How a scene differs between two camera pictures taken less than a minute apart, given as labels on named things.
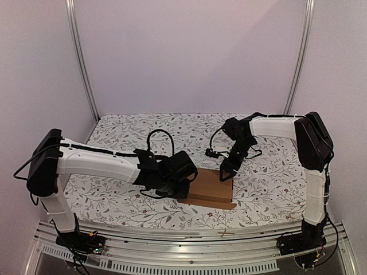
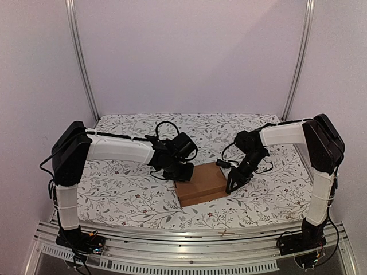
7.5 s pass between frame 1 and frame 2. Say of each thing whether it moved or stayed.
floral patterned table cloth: stayed
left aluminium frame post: stayed
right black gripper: moved
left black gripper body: moved
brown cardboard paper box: moved
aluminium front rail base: stayed
